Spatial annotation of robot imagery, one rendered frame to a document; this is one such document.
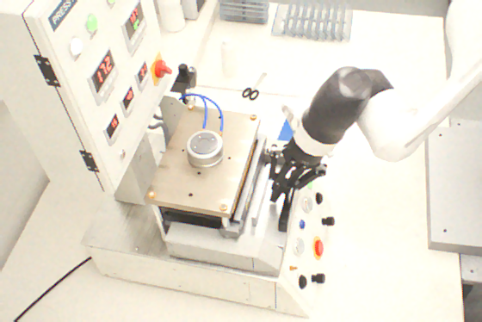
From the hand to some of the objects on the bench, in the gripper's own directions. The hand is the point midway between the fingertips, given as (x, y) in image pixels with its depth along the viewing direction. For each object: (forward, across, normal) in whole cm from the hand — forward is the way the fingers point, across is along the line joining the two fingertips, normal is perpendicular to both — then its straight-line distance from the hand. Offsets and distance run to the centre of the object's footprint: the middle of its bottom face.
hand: (278, 189), depth 118 cm
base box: (+31, -5, +2) cm, 32 cm away
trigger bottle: (+40, -44, +78) cm, 99 cm away
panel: (+21, +21, 0) cm, 29 cm away
